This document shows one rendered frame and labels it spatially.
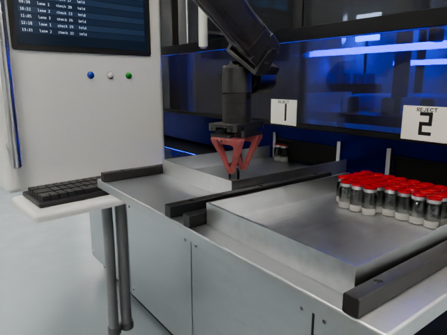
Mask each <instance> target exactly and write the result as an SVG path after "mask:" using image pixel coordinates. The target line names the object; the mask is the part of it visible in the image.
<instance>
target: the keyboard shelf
mask: <svg viewBox="0 0 447 335"><path fill-rule="evenodd" d="M11 201H12V205H13V206H14V207H16V208H17V209H18V210H19V211H20V212H21V213H22V214H23V215H25V216H26V217H27V218H28V219H30V220H31V221H32V222H34V223H42V222H45V221H51V220H55V219H60V218H63V217H69V216H73V215H78V214H82V213H88V212H91V211H96V210H100V209H106V208H109V207H115V206H118V205H124V204H126V203H124V202H123V201H121V200H119V199H117V198H115V197H114V196H112V195H104V196H100V197H94V198H90V199H84V200H80V201H74V202H70V203H64V204H60V205H54V206H50V207H44V208H40V207H38V206H37V205H35V204H34V203H33V202H31V201H30V200H28V199H27V198H26V197H24V196H23V195H19V196H15V197H13V198H12V200H11Z"/></svg>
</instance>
